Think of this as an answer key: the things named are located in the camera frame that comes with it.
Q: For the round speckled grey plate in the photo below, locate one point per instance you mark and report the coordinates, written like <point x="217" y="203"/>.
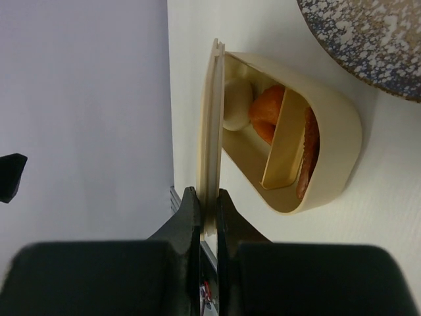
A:
<point x="378" y="42"/>

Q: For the beige rice ball toy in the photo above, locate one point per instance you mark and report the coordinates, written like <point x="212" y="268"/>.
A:
<point x="238" y="97"/>

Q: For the beige lunch box base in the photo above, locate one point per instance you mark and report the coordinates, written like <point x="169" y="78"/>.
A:
<point x="273" y="170"/>

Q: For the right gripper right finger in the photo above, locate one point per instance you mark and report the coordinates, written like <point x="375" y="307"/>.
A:
<point x="260" y="277"/>

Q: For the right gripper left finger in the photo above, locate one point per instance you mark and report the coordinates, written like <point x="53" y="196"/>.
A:
<point x="156" y="276"/>

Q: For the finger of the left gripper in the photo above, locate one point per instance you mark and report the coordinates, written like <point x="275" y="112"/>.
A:
<point x="11" y="169"/>

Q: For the beige lunch box lid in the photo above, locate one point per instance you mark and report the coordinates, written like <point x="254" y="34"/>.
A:
<point x="209" y="147"/>

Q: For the red bacon slice toy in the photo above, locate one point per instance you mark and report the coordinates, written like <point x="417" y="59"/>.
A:
<point x="311" y="148"/>

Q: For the orange shrimp toy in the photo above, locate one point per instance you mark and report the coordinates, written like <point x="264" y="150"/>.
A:
<point x="265" y="111"/>

